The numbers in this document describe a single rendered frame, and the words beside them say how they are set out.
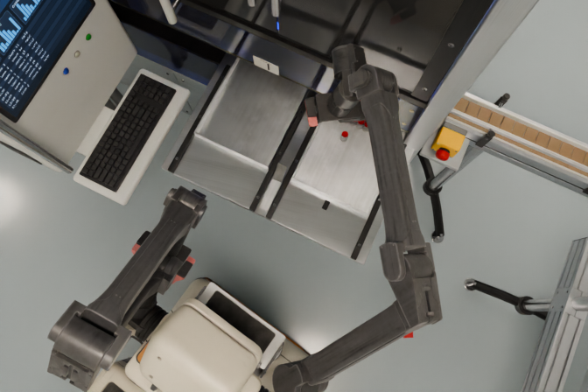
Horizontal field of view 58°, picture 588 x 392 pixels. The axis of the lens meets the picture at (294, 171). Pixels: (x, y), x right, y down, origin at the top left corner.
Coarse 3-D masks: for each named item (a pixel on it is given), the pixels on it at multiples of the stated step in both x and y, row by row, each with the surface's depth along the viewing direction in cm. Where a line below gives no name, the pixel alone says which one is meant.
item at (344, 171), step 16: (320, 128) 169; (336, 128) 169; (352, 128) 169; (320, 144) 167; (336, 144) 167; (352, 144) 167; (368, 144) 168; (304, 160) 166; (320, 160) 166; (336, 160) 166; (352, 160) 166; (368, 160) 166; (304, 176) 165; (320, 176) 165; (336, 176) 165; (352, 176) 165; (368, 176) 165; (320, 192) 162; (336, 192) 163; (352, 192) 163; (368, 192) 163; (352, 208) 162; (368, 208) 162
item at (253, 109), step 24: (240, 72) 174; (264, 72) 174; (216, 96) 169; (240, 96) 172; (264, 96) 172; (288, 96) 172; (216, 120) 169; (240, 120) 169; (264, 120) 169; (288, 120) 170; (216, 144) 166; (240, 144) 167; (264, 144) 167
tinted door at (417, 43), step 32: (288, 0) 122; (320, 0) 116; (352, 0) 111; (384, 0) 106; (416, 0) 101; (448, 0) 97; (288, 32) 136; (320, 32) 129; (352, 32) 123; (384, 32) 116; (416, 32) 111; (384, 64) 129; (416, 64) 122
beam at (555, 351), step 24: (576, 240) 202; (576, 264) 193; (576, 288) 189; (552, 312) 194; (576, 312) 187; (552, 336) 187; (576, 336) 185; (552, 360) 184; (528, 384) 187; (552, 384) 180
